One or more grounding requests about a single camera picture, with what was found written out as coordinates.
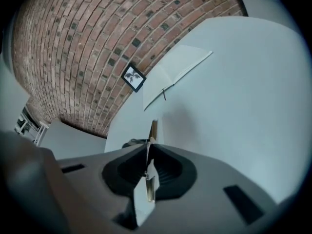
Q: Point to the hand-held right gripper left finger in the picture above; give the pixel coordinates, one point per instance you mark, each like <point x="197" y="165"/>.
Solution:
<point x="97" y="191"/>

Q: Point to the white desk with drawers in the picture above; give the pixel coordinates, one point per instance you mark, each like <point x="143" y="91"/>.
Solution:
<point x="231" y="94"/>

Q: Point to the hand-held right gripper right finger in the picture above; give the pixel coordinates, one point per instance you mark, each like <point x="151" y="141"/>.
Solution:
<point x="207" y="191"/>

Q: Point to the open white notebook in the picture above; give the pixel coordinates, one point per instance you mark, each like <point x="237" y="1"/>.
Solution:
<point x="170" y="74"/>

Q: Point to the white metal rack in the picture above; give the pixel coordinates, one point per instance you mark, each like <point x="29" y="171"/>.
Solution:
<point x="40" y="133"/>

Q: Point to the black picture frame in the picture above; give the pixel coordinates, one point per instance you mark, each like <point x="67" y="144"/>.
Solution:
<point x="133" y="77"/>

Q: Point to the person's right hand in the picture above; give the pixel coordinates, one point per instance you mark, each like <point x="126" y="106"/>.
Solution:
<point x="29" y="174"/>

